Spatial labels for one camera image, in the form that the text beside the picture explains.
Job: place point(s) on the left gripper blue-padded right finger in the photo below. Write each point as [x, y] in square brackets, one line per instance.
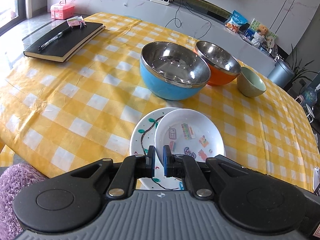
[194, 175]

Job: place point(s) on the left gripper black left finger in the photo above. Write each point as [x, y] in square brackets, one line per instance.
[124, 175]

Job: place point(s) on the white painted ceramic plate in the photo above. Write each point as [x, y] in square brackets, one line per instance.
[142, 138]

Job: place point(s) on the white sticker plastic plate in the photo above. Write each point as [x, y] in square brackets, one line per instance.
[188, 132]

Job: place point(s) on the blue steel bowl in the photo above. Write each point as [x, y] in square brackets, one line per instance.
[171, 71]

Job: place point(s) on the orange steel bowl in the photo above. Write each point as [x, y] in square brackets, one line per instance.
[223, 66]

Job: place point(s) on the green ceramic bowl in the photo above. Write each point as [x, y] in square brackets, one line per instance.
[250, 84]

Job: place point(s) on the yellow checkered tablecloth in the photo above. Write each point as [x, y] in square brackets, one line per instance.
[58, 117]

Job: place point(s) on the black notebook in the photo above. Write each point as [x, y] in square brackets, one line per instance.
[64, 48]

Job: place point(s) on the grey metal trash bin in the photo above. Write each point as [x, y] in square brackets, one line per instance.
[281, 74]

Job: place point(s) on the pink small heater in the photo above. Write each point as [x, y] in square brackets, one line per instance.
[299, 99]

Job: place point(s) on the black pen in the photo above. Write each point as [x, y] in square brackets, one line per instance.
[56, 37]

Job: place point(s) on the blue water jug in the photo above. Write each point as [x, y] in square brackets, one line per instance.
[309, 96]

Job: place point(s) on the potted plant right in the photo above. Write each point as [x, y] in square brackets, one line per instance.
[299, 71]

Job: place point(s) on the blue snack bag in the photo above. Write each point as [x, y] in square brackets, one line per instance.
[235, 21]

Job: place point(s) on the pink storage box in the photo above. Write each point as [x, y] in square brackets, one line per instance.
[62, 10]

